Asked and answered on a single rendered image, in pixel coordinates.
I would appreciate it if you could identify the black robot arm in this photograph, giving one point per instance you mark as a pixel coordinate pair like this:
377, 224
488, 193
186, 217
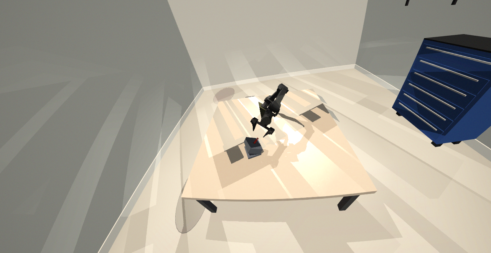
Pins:
272, 103

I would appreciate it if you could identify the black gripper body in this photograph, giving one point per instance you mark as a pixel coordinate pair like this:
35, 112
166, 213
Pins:
255, 120

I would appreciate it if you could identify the grey square panel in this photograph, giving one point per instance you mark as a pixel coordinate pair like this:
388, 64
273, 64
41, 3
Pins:
252, 149

